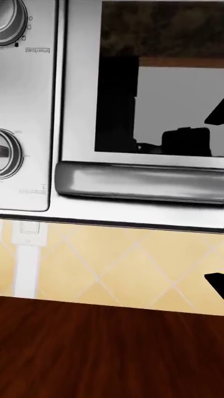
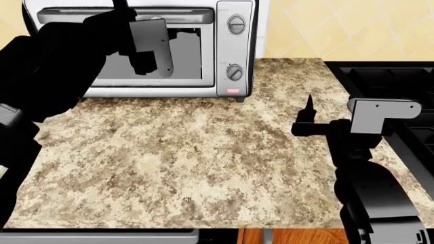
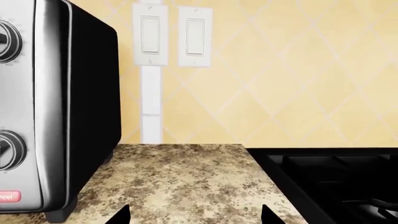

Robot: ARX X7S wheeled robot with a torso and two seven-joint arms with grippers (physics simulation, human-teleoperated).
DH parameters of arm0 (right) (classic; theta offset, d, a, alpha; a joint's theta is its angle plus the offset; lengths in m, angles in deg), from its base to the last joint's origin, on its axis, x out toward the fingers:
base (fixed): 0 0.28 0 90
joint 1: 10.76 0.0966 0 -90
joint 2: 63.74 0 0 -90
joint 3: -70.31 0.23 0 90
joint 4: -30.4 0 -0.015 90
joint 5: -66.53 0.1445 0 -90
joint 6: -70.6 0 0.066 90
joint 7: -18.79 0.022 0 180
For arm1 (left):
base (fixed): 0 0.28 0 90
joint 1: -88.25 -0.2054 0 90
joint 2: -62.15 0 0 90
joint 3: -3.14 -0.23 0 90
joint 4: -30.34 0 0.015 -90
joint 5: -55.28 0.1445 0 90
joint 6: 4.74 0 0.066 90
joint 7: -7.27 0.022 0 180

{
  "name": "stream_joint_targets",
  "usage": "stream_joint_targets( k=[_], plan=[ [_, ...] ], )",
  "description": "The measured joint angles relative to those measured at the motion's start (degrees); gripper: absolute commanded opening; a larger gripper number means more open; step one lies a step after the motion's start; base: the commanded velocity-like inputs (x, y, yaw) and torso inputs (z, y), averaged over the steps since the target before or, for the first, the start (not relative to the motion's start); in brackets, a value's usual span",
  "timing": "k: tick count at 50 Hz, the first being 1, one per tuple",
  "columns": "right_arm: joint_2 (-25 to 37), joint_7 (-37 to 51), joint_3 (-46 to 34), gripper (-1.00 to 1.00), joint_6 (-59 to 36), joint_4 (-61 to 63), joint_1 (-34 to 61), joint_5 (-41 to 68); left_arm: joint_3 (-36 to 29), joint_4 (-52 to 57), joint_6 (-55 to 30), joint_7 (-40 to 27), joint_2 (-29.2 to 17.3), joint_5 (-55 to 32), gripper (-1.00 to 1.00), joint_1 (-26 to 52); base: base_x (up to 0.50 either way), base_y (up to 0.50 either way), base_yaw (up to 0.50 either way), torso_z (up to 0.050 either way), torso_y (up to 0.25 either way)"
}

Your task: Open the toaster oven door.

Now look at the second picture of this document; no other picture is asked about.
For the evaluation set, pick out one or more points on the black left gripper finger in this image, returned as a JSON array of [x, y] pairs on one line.
[[123, 7]]

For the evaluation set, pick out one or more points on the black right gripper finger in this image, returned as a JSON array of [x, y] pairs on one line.
[[308, 111]]

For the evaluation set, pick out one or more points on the black oven foot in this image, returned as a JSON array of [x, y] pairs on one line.
[[240, 99]]

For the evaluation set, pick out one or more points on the toaster oven glass door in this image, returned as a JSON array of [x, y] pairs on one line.
[[188, 56]]

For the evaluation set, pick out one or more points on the red oven logo badge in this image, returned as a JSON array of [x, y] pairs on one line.
[[233, 91]]

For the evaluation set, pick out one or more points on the silver round oven knob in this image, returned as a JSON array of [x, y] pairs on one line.
[[236, 25], [234, 72]]

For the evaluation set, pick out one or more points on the silver toaster oven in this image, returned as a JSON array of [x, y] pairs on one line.
[[234, 50]]

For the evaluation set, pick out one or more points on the black cooktop stove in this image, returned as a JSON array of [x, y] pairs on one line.
[[383, 78]]

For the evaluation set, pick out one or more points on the wooden cabinet front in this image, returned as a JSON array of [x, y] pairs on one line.
[[298, 236]]

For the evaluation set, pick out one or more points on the grey left camera bracket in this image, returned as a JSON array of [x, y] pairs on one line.
[[152, 40]]

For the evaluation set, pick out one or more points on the grey camera bracket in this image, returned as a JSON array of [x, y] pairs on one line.
[[379, 111], [152, 40]]

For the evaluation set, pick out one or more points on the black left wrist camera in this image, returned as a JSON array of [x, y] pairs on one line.
[[144, 64]]

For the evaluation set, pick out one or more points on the grey right camera bracket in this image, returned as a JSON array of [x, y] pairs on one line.
[[379, 111]]

